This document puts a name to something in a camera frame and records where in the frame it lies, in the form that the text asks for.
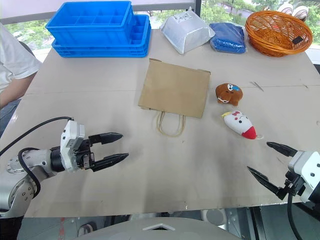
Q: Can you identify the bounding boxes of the orange wicker basket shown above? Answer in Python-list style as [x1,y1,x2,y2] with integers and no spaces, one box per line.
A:
[244,9,314,58]

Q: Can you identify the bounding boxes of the blue plastic wrapped package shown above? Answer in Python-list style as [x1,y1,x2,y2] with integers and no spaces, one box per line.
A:
[208,22,248,55]

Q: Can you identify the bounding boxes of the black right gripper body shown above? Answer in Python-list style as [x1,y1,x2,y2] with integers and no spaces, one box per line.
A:
[282,170,307,200]

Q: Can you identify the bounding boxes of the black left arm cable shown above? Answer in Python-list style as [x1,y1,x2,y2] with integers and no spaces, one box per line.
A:
[0,116,75,198]

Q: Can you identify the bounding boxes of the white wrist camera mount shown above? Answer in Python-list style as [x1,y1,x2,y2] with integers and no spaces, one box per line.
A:
[287,149,320,204]
[60,120,86,172]

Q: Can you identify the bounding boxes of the white and red plush toy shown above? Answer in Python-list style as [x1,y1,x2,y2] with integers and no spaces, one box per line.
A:
[220,109,264,140]

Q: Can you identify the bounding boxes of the blue compartment crate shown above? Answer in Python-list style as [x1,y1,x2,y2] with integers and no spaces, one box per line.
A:
[44,0,137,45]

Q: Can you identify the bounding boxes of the person in white shirt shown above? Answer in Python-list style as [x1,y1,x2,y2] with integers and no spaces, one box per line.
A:
[0,22,42,138]

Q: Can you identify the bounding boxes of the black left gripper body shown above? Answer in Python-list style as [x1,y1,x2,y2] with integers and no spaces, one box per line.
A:
[74,138,96,171]

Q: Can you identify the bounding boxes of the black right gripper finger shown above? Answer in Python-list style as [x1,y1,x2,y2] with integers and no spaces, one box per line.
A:
[246,165,287,200]
[266,141,299,158]

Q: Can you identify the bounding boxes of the brown plush toy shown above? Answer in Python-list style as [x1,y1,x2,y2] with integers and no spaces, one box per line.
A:
[215,82,244,105]

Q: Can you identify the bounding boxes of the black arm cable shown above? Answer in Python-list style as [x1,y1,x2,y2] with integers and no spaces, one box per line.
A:
[0,116,75,198]
[286,189,305,240]

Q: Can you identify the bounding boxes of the silver robot torso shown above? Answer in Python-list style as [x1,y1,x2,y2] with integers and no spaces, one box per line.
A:
[16,216,242,240]

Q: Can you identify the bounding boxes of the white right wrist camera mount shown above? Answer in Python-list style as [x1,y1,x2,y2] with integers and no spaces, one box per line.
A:
[287,149,320,204]

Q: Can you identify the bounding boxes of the white plastic wrapped package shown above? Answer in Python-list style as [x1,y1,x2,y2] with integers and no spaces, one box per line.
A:
[160,6,216,55]

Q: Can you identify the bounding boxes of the brown paper bag with handles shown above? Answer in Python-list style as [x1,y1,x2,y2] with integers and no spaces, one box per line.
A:
[137,58,212,138]

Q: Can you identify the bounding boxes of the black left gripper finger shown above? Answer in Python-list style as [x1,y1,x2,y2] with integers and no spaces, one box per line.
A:
[90,152,130,173]
[87,132,124,147]

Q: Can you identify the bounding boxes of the blue stacked crate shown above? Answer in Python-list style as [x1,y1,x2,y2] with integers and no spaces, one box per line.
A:
[51,14,152,59]

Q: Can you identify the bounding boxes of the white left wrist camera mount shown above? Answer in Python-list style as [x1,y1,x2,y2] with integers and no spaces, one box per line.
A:
[60,120,86,172]

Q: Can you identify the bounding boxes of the striped shoes behind basket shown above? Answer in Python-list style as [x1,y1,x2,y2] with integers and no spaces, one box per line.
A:
[277,3,311,22]

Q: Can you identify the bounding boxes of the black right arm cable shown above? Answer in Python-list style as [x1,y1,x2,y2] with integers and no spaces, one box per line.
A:
[286,189,305,240]

